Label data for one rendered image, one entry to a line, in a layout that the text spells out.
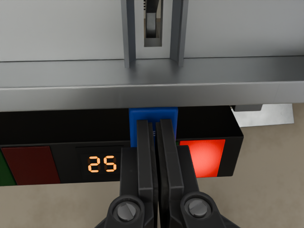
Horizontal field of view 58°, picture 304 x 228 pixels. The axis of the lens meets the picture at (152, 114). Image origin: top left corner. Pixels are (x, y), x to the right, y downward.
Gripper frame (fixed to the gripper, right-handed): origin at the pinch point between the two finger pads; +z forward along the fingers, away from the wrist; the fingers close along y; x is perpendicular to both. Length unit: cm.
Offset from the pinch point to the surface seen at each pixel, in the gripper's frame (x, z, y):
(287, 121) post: -45, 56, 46
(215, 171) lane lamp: -5.6, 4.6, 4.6
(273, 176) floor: -58, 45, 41
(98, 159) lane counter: -3.9, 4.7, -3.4
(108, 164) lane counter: -4.5, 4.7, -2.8
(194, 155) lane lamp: -3.9, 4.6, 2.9
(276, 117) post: -44, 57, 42
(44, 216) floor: -64, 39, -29
